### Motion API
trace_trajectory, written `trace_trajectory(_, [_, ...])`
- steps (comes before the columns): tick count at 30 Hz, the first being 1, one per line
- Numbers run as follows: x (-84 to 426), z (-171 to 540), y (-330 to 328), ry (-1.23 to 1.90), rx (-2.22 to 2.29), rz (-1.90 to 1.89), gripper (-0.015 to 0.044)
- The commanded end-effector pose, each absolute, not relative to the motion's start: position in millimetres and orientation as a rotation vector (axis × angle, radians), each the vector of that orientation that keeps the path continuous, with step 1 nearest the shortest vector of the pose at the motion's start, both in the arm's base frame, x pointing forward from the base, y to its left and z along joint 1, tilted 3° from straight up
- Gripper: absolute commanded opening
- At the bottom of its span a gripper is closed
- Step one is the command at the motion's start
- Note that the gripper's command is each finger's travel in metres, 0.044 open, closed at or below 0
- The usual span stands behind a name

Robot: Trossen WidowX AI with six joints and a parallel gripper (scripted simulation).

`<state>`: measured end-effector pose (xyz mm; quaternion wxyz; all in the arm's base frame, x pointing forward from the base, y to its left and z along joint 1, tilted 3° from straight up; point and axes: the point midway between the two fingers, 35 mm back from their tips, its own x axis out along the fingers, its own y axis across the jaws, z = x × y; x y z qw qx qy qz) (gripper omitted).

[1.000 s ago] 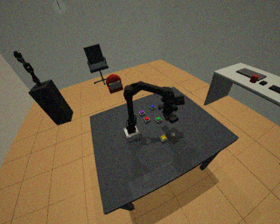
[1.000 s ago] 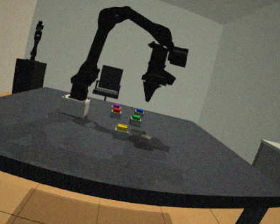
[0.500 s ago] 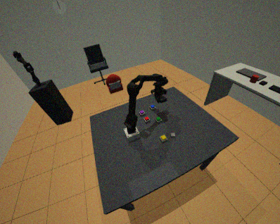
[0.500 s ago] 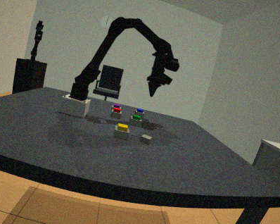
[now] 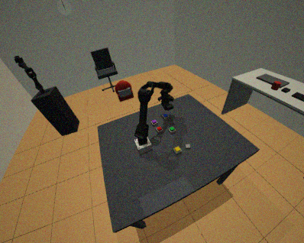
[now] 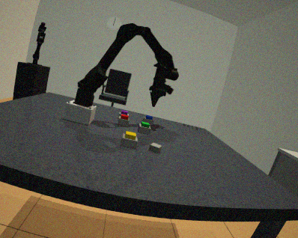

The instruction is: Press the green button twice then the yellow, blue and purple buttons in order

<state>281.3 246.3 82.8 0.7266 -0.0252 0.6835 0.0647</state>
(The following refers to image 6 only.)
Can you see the red button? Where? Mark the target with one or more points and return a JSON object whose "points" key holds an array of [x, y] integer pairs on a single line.
{"points": [[123, 120]]}

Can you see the purple button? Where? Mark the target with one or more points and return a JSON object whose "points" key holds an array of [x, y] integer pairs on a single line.
{"points": [[123, 113]]}

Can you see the blue button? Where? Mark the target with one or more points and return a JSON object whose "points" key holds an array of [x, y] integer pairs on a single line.
{"points": [[148, 119]]}

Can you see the yellow button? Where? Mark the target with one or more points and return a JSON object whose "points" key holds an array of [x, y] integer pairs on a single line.
{"points": [[129, 140]]}

